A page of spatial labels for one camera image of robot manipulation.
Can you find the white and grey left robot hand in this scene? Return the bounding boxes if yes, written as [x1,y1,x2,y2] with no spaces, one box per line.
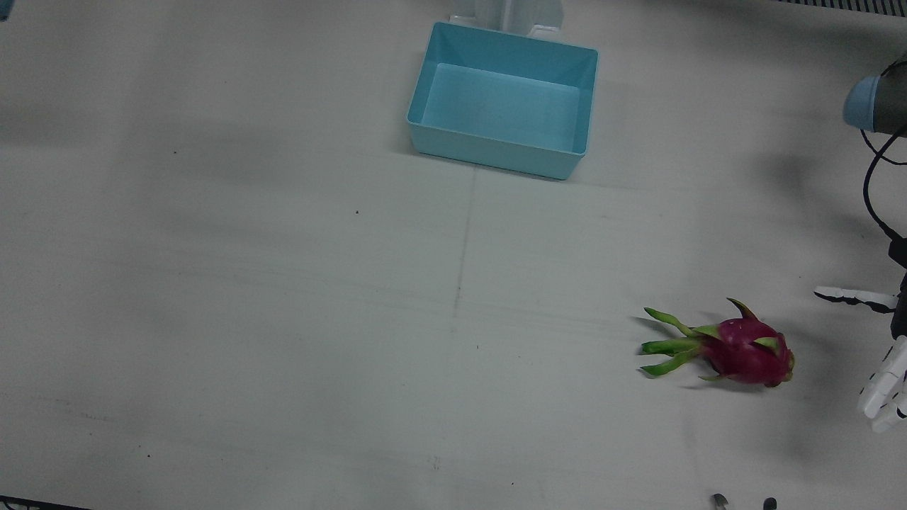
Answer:
[814,285,907,434]

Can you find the red dragon fruit green scales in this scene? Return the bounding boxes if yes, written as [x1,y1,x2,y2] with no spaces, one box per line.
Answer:
[639,297,796,388]

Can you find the light blue plastic bin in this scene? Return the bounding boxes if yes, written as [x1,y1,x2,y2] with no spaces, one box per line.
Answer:
[406,21,600,181]

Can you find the white stand base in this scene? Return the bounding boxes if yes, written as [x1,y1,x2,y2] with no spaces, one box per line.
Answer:
[449,0,565,38]

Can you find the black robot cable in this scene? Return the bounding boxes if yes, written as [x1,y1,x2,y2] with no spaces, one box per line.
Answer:
[862,126,907,268]

